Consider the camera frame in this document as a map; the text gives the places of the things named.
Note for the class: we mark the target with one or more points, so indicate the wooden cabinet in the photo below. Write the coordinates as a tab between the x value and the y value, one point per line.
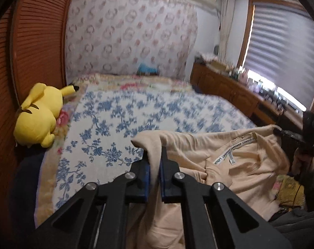
224	88

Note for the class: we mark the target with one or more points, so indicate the folded printed cloth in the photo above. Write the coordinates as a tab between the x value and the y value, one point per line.
206	57

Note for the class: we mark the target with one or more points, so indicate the circle print curtain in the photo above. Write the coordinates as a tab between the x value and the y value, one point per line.
125	36

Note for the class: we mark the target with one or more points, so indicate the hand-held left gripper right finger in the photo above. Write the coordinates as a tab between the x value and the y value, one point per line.
165	184

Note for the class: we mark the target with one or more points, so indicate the person's dark clothing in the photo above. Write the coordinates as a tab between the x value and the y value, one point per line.
297	230

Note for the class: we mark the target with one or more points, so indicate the long cardboard box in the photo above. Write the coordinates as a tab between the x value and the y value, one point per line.
220	66

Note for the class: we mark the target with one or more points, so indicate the pink floral quilt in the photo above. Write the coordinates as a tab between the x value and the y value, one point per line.
136	81

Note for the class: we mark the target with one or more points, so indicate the wooden louvered wardrobe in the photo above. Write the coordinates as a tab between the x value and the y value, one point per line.
37	44

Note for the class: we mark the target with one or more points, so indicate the yellow plush toy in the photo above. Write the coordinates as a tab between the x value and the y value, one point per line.
37	119

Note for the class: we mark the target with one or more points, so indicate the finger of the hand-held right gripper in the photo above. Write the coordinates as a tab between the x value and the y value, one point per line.
288	135

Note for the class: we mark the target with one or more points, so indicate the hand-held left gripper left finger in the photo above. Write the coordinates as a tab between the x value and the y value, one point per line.
144	179

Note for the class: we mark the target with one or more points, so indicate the striped window blind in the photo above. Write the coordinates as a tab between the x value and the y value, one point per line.
281	51

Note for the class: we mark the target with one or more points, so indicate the beige printed t-shirt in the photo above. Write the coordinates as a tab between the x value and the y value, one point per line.
224	181

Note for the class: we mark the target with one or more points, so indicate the navy bed sheet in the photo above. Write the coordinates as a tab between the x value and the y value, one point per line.
27	186

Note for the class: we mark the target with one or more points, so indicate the blue floral blanket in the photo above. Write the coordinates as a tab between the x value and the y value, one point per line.
115	119

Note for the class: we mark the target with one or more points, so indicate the tied beige curtain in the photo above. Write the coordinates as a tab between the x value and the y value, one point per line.
227	26

